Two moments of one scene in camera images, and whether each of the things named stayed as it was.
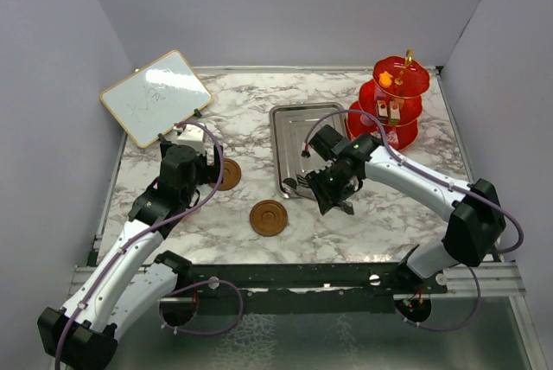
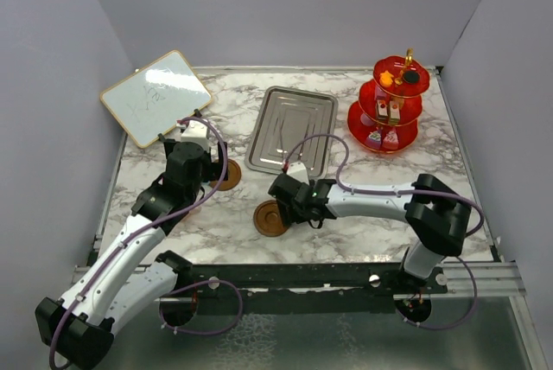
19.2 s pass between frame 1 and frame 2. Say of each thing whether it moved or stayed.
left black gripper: stayed
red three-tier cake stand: stayed
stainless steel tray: moved
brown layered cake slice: stayed
